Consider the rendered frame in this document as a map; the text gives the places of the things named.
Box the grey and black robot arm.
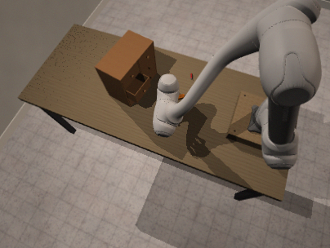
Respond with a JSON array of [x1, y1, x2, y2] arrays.
[[153, 0, 322, 170]]

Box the small brown chest of drawers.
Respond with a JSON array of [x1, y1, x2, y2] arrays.
[[95, 30, 154, 107]]

